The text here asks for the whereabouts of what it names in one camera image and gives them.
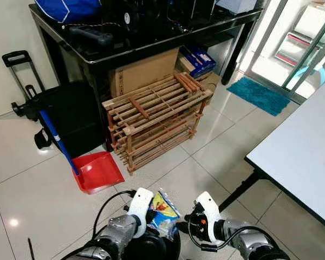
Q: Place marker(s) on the blue yellow snack bag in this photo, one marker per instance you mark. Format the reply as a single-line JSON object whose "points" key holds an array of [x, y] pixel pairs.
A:
{"points": [[165, 208]]}

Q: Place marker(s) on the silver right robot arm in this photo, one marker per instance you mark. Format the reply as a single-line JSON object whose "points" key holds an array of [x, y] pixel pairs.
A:
{"points": [[249, 241]]}

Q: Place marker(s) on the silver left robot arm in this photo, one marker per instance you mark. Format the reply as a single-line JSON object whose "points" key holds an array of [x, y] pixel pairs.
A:
{"points": [[115, 234]]}

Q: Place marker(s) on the black rubbish bin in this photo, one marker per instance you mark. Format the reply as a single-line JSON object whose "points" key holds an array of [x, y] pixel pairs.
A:
{"points": [[151, 249]]}

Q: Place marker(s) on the wooden slatted shoe rack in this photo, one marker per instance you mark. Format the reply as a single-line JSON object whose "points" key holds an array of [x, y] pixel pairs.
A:
{"points": [[157, 116]]}

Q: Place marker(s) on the thin black rod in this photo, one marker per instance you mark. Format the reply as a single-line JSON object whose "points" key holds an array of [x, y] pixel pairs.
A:
{"points": [[31, 249]]}

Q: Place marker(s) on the light grey folding table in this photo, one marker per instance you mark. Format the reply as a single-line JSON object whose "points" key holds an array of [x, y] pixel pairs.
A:
{"points": [[303, 151]]}

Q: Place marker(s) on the black trolley case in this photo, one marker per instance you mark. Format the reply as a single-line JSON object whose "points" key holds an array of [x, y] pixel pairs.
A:
{"points": [[73, 116]]}

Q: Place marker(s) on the teal floor mat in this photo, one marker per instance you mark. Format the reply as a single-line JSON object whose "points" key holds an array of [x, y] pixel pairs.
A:
{"points": [[258, 96]]}

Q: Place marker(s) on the brown cardboard box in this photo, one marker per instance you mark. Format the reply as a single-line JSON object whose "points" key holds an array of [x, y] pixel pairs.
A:
{"points": [[143, 73]]}

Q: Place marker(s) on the blue carton stack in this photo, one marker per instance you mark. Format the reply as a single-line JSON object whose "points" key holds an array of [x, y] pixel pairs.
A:
{"points": [[197, 58]]}

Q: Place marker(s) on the glossy black table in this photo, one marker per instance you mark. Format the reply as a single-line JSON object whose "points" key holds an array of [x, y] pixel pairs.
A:
{"points": [[151, 42]]}

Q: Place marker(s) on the black handheld device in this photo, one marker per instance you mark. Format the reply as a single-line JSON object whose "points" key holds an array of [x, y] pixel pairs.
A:
{"points": [[92, 35]]}

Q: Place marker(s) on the glass sliding door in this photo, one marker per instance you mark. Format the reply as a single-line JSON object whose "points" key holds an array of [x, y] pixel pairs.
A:
{"points": [[303, 49]]}

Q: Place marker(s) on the grey box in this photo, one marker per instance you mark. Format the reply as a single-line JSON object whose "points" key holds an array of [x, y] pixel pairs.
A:
{"points": [[237, 5]]}

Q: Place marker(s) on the blue fabric bag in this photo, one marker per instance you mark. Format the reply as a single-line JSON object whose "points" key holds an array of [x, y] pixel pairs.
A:
{"points": [[67, 8]]}

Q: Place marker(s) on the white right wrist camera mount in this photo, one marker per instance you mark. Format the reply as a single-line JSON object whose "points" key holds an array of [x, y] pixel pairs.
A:
{"points": [[210, 214]]}

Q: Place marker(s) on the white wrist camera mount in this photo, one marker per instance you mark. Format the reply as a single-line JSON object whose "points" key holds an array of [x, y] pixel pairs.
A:
{"points": [[140, 206], [210, 214]]}

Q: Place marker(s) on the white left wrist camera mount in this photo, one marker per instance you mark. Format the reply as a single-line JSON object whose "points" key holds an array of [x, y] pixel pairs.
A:
{"points": [[140, 206]]}

